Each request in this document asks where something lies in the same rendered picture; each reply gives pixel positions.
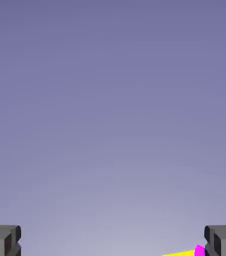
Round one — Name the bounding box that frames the large yellow box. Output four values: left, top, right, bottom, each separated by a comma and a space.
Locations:
161, 249, 195, 256

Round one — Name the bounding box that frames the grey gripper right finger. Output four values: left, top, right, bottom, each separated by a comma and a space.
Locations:
203, 224, 226, 256

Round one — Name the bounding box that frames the small magenta cube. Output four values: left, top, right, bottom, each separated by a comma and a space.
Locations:
194, 244, 206, 256

